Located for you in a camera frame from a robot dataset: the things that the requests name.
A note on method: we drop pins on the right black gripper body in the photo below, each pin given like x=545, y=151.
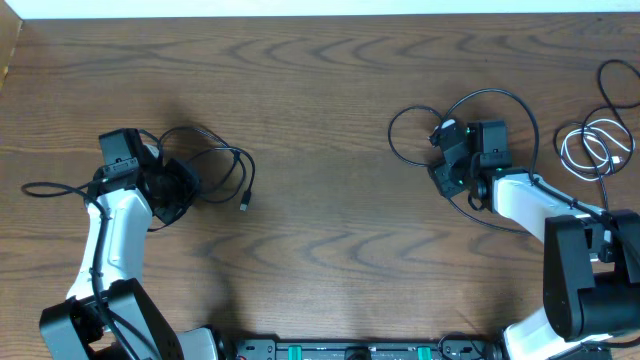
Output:
x=451, y=180

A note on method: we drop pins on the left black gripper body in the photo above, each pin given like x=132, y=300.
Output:
x=178, y=186

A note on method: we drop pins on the cardboard box edge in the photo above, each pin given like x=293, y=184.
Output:
x=10, y=28

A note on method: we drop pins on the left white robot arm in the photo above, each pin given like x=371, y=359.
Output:
x=107, y=314

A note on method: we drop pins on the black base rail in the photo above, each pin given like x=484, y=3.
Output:
x=454, y=347

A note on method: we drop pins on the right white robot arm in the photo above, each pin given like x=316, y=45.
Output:
x=591, y=256

